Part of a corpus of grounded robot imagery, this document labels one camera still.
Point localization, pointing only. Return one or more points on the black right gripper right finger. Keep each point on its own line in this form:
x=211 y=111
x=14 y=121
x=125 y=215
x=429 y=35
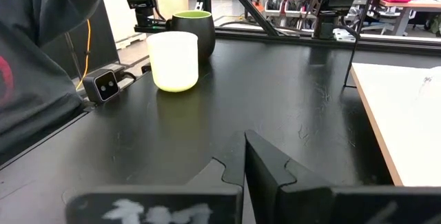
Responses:
x=310 y=203

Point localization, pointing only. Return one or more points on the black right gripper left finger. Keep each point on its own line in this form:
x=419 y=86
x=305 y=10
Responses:
x=155 y=203

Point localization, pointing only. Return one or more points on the yellow mug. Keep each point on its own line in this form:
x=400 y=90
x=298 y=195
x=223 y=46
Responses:
x=172 y=62

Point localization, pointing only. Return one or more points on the black mug with green inside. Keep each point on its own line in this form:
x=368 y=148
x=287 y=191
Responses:
x=205 y=34

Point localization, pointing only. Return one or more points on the person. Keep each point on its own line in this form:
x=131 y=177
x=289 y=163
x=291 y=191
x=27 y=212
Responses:
x=34 y=79

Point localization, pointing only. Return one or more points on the white storage box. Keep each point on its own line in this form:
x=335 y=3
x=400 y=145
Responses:
x=120 y=17

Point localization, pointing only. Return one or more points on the wooden workbench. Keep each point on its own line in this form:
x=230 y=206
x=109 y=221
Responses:
x=413 y=5

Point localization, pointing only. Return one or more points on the small black table camera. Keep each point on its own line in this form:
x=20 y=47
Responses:
x=103 y=86

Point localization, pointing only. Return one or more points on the wooden shelf with black frame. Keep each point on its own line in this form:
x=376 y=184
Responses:
x=406 y=113

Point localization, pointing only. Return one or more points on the black aluminium table frame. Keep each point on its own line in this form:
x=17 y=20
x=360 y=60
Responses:
x=396 y=46

